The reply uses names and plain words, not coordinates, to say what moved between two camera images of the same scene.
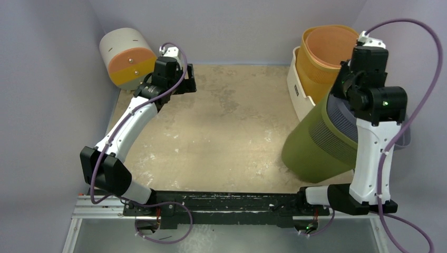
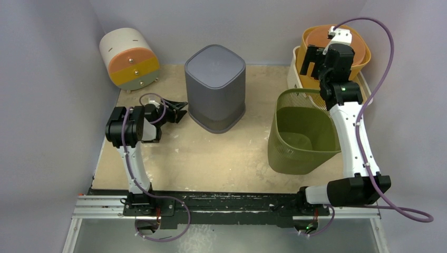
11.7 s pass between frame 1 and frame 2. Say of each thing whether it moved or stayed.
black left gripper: moved
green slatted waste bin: moved
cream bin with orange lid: stayed
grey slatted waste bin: moved
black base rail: stayed
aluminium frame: stayed
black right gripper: moved
